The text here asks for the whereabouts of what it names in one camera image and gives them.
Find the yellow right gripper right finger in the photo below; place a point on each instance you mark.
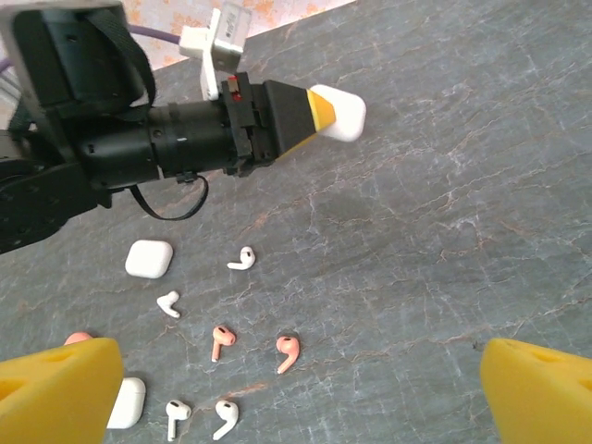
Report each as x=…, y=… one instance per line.
x=541, y=398

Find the pink earbud charging case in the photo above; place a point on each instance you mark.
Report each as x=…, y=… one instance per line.
x=77, y=338

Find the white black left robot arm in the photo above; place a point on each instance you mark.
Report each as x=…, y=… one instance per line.
x=37, y=208

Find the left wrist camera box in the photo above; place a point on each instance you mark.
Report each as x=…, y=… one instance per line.
x=229, y=41

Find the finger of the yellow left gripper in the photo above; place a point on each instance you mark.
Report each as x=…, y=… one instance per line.
x=289, y=115

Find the white earbud charging case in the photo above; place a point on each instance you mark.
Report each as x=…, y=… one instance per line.
x=129, y=402
x=149, y=259
x=347, y=115

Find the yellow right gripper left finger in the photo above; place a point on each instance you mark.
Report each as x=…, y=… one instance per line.
x=51, y=398

